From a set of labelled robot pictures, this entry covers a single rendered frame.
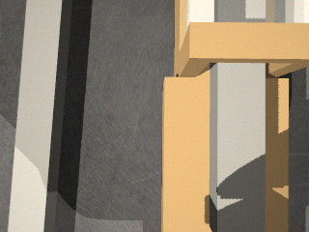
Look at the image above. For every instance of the long white square stick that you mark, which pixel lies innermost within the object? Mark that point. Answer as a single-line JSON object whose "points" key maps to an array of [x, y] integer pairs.
{"points": [[40, 115]]}

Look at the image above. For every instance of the light grey square stick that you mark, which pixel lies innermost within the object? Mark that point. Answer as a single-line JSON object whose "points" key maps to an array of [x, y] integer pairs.
{"points": [[238, 147]]}

